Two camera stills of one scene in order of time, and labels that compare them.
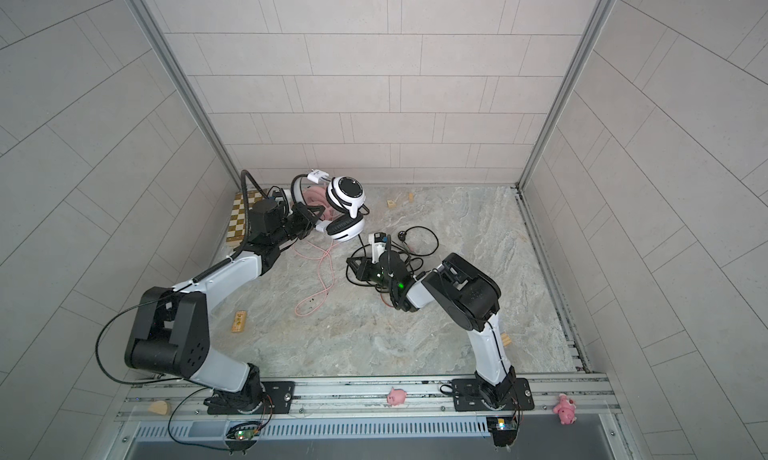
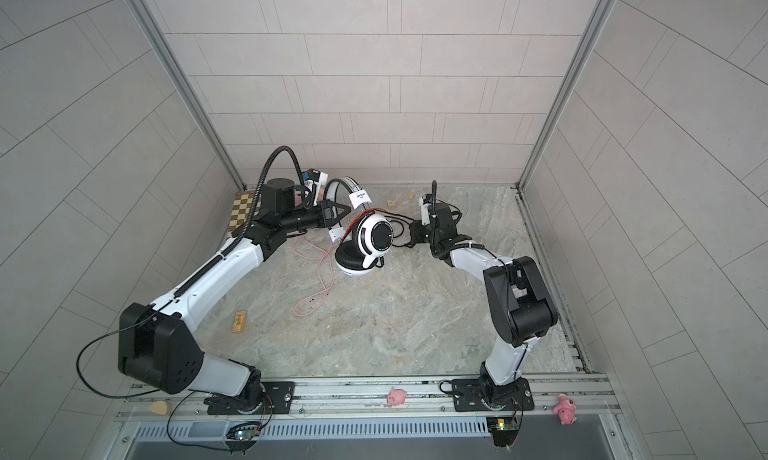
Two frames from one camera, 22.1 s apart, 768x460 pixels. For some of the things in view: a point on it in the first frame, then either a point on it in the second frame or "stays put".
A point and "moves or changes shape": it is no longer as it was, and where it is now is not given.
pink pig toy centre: (396, 397) stays put
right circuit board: (503, 429) stays put
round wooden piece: (159, 407) stays put
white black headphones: (346, 203) moves or changes shape
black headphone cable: (401, 235) → (392, 216)
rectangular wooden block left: (239, 321) stays put
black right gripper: (364, 272) → (417, 234)
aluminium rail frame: (564, 406) stays put
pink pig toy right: (566, 409) stays put
